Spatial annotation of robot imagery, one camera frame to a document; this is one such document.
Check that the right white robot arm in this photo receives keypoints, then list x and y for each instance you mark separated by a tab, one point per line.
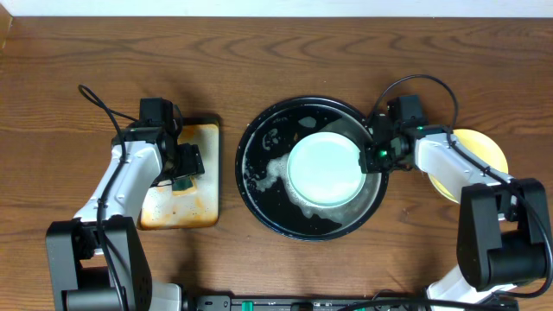
504	238

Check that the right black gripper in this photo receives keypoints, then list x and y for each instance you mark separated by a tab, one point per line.
370	158

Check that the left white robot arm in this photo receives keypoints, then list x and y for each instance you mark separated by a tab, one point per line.
96	259

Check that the yellow plate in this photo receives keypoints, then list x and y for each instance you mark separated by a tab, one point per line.
484	147

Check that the black round tray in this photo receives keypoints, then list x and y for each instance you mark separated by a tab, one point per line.
260	169

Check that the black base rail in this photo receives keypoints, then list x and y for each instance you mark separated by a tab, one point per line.
257	303

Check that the black rectangular soapy tray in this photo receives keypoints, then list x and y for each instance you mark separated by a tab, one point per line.
164	209

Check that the green yellow sponge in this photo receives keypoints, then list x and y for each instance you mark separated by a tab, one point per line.
182	185

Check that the mint plate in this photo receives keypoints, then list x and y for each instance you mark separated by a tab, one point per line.
323	169

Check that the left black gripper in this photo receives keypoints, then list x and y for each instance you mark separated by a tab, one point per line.
190	161

